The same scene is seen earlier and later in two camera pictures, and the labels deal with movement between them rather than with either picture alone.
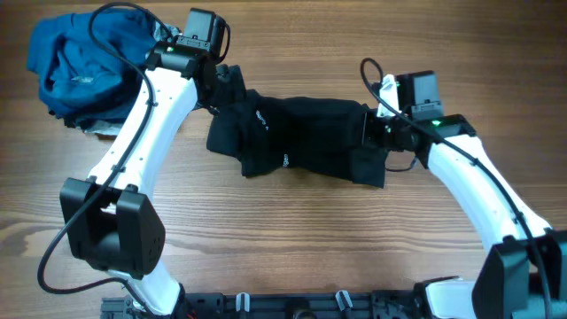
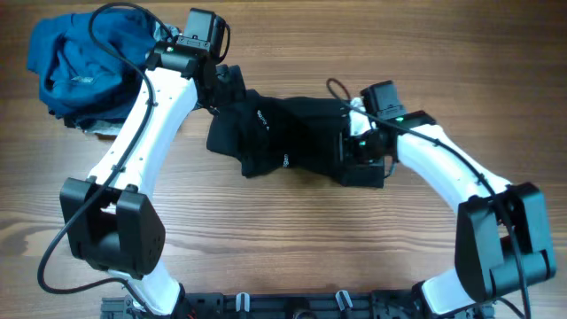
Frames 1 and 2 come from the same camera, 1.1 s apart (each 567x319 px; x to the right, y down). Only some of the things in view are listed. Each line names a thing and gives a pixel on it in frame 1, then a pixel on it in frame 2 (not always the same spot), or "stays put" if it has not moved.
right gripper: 368,123 -> 348,153
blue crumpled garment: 88,64 stays put
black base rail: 398,304 stays put
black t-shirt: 319,136 stays put
